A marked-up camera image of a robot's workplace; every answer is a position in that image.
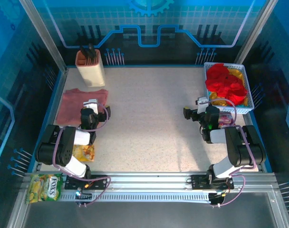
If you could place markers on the red printed t-shirt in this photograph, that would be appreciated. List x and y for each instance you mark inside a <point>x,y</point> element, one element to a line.
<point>220,78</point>

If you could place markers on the purple pink snack packet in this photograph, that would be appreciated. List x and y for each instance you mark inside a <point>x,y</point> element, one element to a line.
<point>226,120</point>

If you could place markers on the folded pink t-shirt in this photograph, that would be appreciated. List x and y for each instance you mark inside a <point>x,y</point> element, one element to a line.
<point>70,104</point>

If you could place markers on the white plastic mesh basket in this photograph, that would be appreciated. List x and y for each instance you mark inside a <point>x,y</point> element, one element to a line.
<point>239,110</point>

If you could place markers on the teal garment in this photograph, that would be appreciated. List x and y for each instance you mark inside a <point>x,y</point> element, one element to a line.
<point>243,104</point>

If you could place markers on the yellow snack bag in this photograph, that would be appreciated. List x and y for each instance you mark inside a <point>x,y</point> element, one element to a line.
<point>85,153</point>

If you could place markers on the beige knife block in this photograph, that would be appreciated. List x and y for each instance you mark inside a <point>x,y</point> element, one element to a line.
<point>93,73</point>

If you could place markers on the yellow t-shirt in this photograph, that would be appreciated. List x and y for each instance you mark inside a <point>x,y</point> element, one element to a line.
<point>236,73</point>

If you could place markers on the black controller board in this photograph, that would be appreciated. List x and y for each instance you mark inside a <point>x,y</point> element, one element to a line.
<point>85,196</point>
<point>215,199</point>

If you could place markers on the green Fox's candy bag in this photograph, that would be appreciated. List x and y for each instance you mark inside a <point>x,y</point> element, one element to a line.
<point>44,188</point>

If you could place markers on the grey metal panel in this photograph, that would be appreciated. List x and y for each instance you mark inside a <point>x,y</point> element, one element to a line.
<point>147,216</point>

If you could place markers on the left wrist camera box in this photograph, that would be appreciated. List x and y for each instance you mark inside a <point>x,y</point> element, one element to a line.
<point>91,105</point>

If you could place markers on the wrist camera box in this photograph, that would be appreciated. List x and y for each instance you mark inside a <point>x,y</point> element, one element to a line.
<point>91,105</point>
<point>202,105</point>

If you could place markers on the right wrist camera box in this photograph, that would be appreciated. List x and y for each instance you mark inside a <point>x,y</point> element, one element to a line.
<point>202,105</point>

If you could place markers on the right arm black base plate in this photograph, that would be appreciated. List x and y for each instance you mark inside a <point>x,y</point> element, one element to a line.
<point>196,183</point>

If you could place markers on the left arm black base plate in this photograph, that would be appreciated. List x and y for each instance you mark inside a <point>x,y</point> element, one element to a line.
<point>72,184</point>

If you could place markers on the aluminium mounting rail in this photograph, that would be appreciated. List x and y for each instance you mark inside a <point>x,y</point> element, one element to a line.
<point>147,183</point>

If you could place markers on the aluminium frame post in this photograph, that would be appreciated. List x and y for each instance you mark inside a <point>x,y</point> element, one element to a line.
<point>255,31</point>
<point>45,35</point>

